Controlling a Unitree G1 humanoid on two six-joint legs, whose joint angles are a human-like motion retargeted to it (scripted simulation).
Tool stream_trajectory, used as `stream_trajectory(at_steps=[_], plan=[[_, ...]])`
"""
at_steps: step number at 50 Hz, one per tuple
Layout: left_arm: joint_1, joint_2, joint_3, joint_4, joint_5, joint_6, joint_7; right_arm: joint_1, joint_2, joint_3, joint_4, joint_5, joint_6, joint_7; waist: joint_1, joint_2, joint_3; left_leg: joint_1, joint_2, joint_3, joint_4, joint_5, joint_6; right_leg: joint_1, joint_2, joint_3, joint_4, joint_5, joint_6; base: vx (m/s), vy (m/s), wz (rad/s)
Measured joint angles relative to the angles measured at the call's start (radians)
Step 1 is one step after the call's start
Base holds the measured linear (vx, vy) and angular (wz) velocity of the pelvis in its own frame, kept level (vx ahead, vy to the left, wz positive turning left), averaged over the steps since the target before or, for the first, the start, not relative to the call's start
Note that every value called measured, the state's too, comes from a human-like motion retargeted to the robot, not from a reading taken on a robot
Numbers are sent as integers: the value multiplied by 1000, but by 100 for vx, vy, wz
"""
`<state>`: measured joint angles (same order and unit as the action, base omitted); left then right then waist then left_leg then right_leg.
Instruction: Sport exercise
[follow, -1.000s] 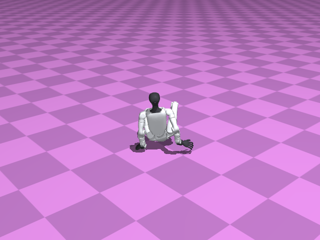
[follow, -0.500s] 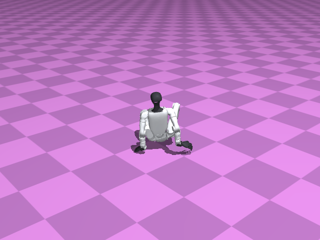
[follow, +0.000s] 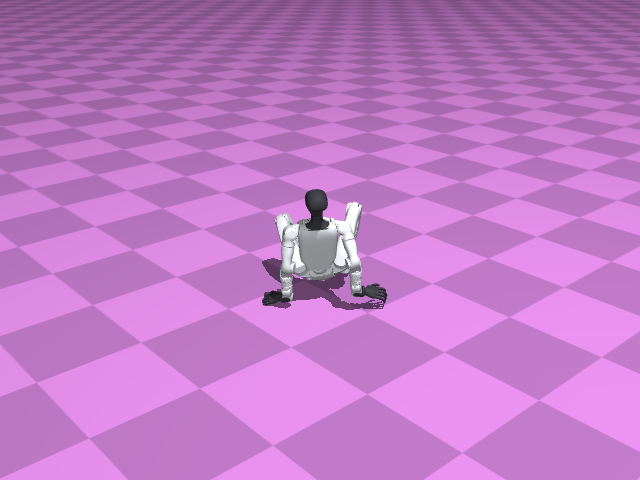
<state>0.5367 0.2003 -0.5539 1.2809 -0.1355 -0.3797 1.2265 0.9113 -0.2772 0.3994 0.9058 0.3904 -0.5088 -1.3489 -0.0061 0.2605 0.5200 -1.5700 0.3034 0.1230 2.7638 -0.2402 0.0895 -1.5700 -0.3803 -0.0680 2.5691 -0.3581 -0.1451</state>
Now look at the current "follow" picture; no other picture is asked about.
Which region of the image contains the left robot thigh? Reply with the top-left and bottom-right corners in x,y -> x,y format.
276,213 -> 311,278

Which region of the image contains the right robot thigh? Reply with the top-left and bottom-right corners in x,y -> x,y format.
332,202 -> 360,274

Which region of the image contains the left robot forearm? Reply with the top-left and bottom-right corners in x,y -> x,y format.
280,263 -> 294,302

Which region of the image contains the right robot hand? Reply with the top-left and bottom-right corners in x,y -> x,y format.
353,283 -> 387,303

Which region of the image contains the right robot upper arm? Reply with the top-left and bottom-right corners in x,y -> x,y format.
335,220 -> 360,270

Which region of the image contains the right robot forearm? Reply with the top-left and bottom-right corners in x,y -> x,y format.
349,258 -> 362,297

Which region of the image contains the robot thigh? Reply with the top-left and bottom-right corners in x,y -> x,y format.
332,202 -> 360,274
276,213 -> 311,278

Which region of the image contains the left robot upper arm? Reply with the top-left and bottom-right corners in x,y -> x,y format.
281,224 -> 299,274

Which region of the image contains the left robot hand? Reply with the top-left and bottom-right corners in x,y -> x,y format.
262,291 -> 290,306

